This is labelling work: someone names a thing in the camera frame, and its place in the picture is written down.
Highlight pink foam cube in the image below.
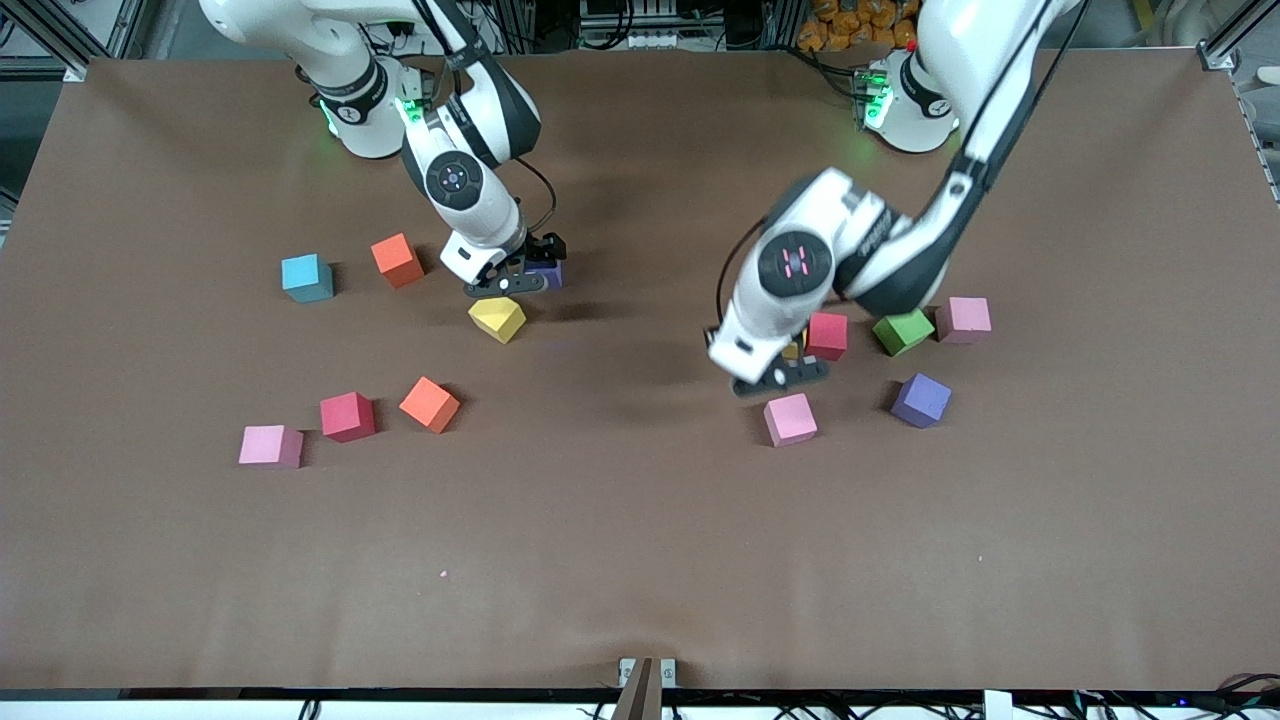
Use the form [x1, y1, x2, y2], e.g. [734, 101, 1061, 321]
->
[763, 392, 819, 448]
[238, 425, 305, 470]
[935, 296, 993, 345]

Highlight red foam cube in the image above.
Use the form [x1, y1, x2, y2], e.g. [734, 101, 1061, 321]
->
[320, 391, 377, 444]
[806, 312, 849, 362]

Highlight orange foam cube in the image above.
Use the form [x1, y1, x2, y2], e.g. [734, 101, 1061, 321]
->
[398, 376, 462, 435]
[370, 232, 426, 289]

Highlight green foam cube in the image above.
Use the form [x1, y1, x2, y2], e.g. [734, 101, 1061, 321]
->
[872, 307, 936, 358]

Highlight cyan foam cube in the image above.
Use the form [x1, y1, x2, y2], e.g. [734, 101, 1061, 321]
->
[281, 253, 335, 304]

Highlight pile of orange objects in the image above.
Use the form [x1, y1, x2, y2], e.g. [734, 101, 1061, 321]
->
[797, 0, 919, 53]

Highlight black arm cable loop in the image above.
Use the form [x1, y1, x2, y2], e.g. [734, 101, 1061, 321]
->
[714, 222, 771, 336]
[515, 155, 559, 239]

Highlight metal table edge bracket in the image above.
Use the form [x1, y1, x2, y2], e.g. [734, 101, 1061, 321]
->
[617, 656, 678, 720]

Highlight aluminium frame post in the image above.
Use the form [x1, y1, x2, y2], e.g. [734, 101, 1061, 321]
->
[1195, 0, 1280, 73]
[0, 0, 131, 83]

